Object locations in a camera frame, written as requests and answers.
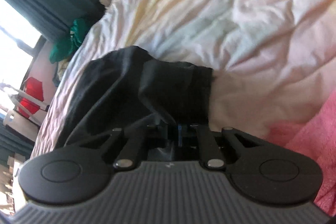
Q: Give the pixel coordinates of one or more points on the green garment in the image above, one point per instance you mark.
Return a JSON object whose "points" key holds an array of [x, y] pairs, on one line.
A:
{"points": [[67, 45]]}

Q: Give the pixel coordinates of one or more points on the pastel bed sheet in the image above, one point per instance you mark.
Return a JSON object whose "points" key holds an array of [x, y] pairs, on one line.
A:
{"points": [[274, 60]]}

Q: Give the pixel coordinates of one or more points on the black garment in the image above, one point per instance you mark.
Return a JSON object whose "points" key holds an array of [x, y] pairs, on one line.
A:
{"points": [[129, 88]]}

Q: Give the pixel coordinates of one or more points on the pink fluffy blanket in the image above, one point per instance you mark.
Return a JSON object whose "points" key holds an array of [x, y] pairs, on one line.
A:
{"points": [[315, 139]]}

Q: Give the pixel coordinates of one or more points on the red cloth on rack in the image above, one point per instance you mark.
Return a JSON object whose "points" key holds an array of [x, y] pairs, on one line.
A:
{"points": [[34, 88]]}

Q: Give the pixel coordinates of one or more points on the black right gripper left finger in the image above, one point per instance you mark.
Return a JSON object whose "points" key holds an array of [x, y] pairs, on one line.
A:
{"points": [[77, 172]]}

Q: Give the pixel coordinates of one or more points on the metal drying rack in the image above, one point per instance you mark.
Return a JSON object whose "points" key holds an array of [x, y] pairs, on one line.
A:
{"points": [[13, 93]]}

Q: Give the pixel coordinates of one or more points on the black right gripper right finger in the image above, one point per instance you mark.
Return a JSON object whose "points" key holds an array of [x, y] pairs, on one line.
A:
{"points": [[257, 169]]}

